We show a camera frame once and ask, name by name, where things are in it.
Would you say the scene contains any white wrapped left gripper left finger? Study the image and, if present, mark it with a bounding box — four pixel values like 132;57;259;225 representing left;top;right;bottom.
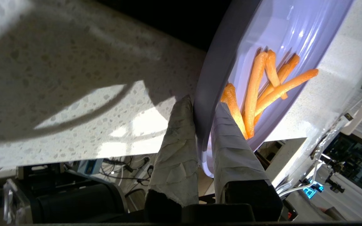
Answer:
144;95;200;223

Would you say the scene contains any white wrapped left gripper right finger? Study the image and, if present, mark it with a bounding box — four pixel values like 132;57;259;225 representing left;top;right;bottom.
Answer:
211;102;284;221

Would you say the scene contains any lilac round plate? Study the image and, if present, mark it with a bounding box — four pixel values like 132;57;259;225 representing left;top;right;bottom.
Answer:
194;0;356;178

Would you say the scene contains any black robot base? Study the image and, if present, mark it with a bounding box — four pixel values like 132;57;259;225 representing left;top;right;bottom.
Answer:
3;163;128;224

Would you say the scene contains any orange french fry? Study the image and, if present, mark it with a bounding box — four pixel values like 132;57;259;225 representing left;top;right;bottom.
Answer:
253;69;319;126
265;50;288;100
256;54;300;108
220;83;248;140
242;51;268;139

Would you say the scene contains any cyan lit device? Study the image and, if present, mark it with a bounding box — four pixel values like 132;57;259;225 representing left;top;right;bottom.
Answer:
302;181;325;199

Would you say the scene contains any black induction cooktop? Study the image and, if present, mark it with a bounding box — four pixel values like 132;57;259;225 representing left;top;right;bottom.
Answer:
96;0;232;52

